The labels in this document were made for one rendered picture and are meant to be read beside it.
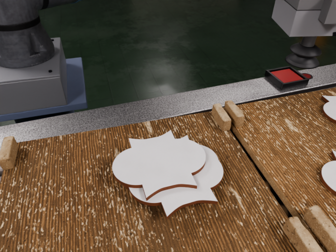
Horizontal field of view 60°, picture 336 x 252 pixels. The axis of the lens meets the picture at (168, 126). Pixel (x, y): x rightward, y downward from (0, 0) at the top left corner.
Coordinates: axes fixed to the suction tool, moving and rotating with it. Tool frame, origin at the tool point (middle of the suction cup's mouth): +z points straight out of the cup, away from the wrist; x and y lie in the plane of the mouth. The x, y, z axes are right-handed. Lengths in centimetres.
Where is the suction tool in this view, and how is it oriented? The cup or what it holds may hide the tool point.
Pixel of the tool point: (302, 61)
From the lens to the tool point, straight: 43.6
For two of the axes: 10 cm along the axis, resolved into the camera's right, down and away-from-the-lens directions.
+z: 0.0, 7.7, 6.4
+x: -0.5, -6.4, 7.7
